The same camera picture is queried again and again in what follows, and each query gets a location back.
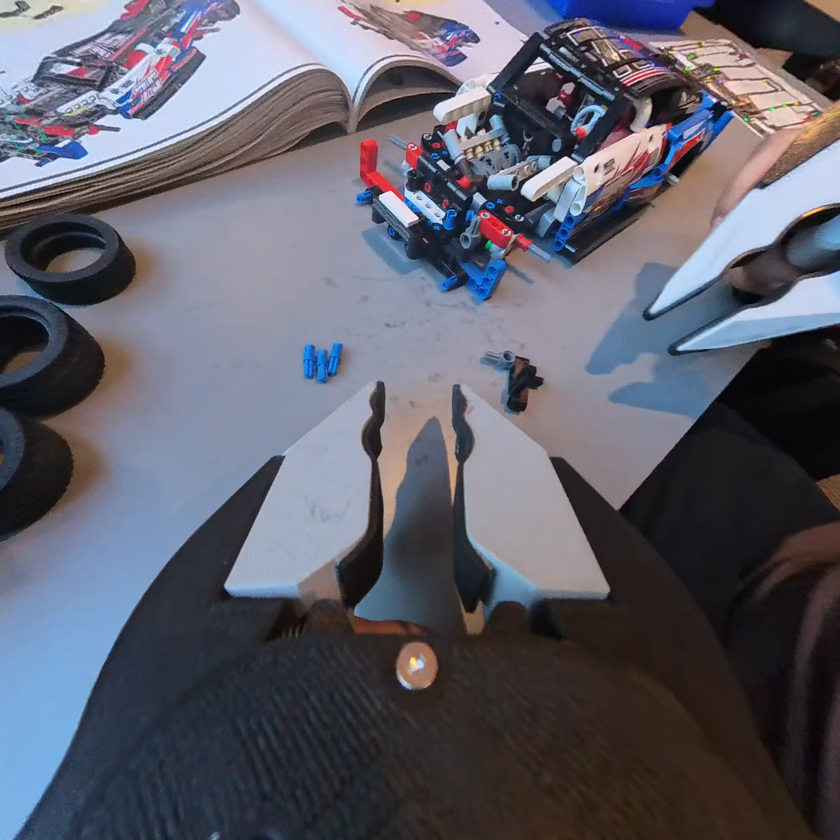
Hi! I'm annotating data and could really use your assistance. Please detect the person's black trousers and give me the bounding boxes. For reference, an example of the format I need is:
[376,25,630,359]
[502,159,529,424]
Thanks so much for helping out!
[620,341,840,631]

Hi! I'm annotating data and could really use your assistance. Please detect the blue plastic bin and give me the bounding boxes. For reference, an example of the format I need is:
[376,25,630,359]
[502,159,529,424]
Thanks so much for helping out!
[548,0,713,30]

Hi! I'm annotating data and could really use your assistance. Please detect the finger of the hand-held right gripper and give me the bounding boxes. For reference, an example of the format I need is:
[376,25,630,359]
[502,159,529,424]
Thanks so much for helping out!
[668,268,840,357]
[642,185,840,322]

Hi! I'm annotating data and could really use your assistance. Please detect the sticker sheet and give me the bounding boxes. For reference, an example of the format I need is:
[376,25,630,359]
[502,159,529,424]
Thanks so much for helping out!
[650,36,831,139]

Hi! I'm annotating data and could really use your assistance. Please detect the grey desk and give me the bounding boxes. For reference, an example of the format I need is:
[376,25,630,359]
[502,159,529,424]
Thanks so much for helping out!
[0,7,831,837]

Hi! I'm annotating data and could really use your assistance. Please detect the person's right hand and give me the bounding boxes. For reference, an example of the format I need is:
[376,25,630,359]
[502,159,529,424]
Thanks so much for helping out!
[710,133,788,227]

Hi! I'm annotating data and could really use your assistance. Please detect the black rubber tyre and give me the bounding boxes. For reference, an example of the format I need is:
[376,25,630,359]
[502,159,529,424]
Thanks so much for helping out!
[0,407,74,536]
[5,213,137,306]
[0,295,106,421]

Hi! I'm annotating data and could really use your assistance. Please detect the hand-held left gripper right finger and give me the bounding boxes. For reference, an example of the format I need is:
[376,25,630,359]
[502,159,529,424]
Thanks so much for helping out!
[451,384,611,614]

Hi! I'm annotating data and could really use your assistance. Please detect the open instruction booklet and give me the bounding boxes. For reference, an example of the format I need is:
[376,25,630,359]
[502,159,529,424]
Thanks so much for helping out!
[0,0,546,231]

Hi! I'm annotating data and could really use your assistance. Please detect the brick model race car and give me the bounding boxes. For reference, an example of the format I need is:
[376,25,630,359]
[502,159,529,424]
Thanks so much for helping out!
[356,18,736,301]

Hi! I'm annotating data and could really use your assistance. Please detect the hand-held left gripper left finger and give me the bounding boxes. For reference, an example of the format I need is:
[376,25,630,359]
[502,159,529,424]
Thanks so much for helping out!
[225,381,387,608]

